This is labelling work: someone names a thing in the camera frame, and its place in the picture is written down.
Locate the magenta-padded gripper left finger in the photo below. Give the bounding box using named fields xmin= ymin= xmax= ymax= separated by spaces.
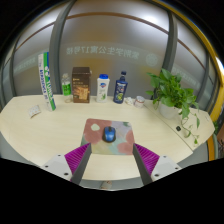
xmin=40 ymin=142 xmax=93 ymax=186

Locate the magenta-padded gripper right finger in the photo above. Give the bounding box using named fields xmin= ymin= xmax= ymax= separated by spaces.
xmin=132 ymin=143 xmax=183 ymax=186

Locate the blue computer mouse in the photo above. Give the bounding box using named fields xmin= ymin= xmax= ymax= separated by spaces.
xmin=101 ymin=125 xmax=117 ymax=144

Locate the floral pastel mouse pad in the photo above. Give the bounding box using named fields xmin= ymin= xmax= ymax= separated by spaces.
xmin=80 ymin=117 xmax=136 ymax=156

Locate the crumpled white tissue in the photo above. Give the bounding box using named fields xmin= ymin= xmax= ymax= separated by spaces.
xmin=123 ymin=96 xmax=135 ymax=106

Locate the small white packet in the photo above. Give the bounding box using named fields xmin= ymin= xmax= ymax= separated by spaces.
xmin=27 ymin=104 xmax=42 ymax=119

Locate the clear bottle green label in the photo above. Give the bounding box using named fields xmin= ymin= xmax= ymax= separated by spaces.
xmin=61 ymin=73 xmax=74 ymax=104

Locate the green plant white pot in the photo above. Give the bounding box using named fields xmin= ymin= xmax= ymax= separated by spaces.
xmin=145 ymin=68 xmax=202 ymax=145

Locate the brown carton box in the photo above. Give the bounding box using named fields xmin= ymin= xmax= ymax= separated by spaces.
xmin=71 ymin=66 xmax=92 ymax=104

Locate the white bottle blue cap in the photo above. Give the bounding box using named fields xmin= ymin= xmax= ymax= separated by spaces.
xmin=96 ymin=73 xmax=111 ymax=104

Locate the dark blue pump bottle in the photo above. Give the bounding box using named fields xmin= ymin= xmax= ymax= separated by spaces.
xmin=112 ymin=70 xmax=129 ymax=105

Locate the white green shuttlecock tube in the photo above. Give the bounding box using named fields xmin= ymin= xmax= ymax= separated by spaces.
xmin=37 ymin=51 xmax=57 ymax=112

